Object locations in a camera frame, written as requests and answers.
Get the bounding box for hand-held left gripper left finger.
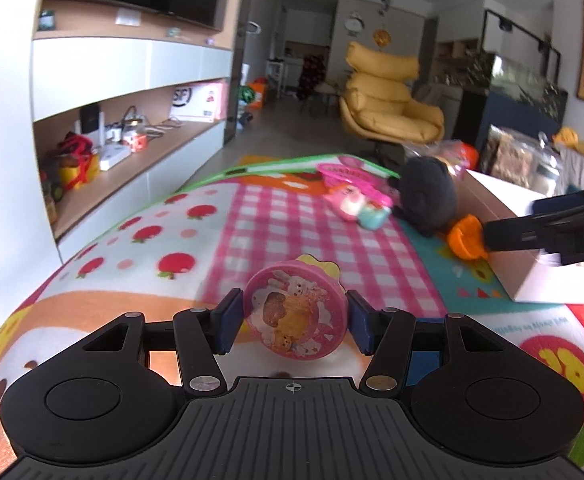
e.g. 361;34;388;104
81;288;245;397

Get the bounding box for black fish tank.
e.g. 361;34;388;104
480;9;570;122

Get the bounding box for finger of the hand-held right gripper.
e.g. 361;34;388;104
480;214;547;255

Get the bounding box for red and yellow toy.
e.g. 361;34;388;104
42;132;101;191

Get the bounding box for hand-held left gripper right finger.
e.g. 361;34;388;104
348;290;518;394

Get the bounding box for black router box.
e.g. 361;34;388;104
79;102;104;136

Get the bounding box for white wooden wall shelf unit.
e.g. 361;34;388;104
31;0;247;247

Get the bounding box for pink soft animal toy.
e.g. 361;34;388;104
323;185;373;224

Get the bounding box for orange plastic toy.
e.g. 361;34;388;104
446;213;490;262

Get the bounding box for pink plastic toy basket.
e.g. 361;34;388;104
316;161;393;207

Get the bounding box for yellow padded armchair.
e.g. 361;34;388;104
338;41;445;154

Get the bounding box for orange bucket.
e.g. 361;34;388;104
249;80;271;109

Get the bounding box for dark patterned cloth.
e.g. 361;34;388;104
297;54;329;102

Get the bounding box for clear snack bags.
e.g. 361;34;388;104
484;124;535;182

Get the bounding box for pink cardboard box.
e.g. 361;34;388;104
464;169;584;307

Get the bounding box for black plush toy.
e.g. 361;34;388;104
391;156;459;239

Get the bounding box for white power strip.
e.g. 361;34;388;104
99;144;132;171

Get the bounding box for pink round cartoon tin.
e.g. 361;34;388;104
243;255;349;361

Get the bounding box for small teal toy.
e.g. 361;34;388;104
360;205;391;231

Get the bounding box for colourful printed play mat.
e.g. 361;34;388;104
0;152;584;480

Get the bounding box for glass jar with lid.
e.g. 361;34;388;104
530;131;566;197

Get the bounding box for white box with red print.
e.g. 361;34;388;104
171;82;228;122

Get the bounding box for orange ball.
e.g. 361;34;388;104
458;142;480;169

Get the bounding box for tangle of cables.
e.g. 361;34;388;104
104;106;185;141

